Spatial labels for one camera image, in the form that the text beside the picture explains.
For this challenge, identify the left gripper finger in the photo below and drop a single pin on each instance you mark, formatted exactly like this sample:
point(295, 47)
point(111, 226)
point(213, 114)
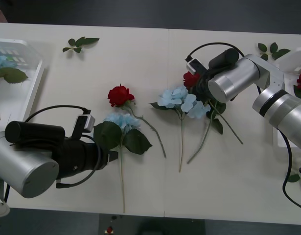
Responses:
point(113, 155)

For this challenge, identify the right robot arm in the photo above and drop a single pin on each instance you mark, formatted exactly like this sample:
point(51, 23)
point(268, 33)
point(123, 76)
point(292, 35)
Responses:
point(233, 78)

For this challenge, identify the loose green leaf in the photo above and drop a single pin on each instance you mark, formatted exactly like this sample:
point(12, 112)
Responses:
point(293, 178)

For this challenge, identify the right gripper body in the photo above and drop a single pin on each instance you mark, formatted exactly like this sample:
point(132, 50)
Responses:
point(201, 85)

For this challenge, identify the pale blue flower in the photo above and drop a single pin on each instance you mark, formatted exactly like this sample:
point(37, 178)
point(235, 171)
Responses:
point(174, 98)
point(135, 143)
point(13, 76)

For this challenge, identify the red round button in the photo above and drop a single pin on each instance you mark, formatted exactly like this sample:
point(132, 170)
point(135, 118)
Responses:
point(109, 230)

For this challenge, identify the shallow white box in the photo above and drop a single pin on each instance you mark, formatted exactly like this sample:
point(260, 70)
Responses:
point(34, 85)
point(287, 62)

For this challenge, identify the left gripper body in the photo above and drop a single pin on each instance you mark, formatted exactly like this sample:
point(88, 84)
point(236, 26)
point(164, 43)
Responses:
point(105, 157)

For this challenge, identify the loose green leaf twig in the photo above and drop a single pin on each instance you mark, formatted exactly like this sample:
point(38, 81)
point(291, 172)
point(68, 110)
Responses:
point(278, 53)
point(81, 41)

